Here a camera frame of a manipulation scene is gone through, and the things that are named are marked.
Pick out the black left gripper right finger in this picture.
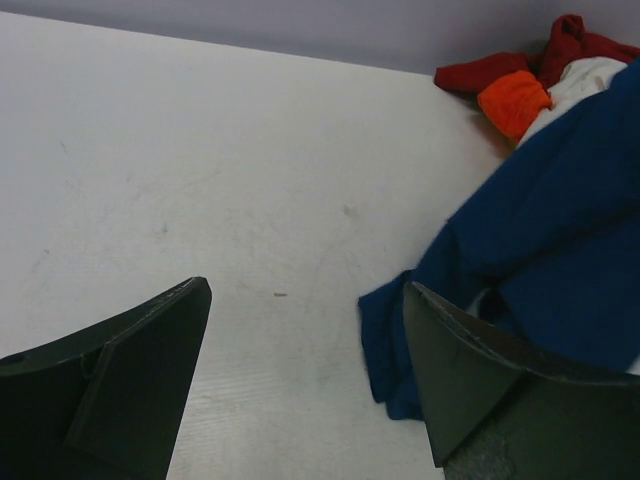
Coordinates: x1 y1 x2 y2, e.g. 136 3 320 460
403 283 639 479

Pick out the blue Mickey Mouse t-shirt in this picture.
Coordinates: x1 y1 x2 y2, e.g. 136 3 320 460
358 63 639 420

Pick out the white t-shirt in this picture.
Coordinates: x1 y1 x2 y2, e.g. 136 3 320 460
517 57 627 146

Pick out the dark red t-shirt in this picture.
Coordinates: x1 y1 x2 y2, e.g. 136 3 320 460
434 15 639 94

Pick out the orange t-shirt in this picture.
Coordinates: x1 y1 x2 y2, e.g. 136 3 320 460
477 70 553 143

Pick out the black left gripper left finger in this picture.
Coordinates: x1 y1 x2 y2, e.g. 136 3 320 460
1 277 212 479

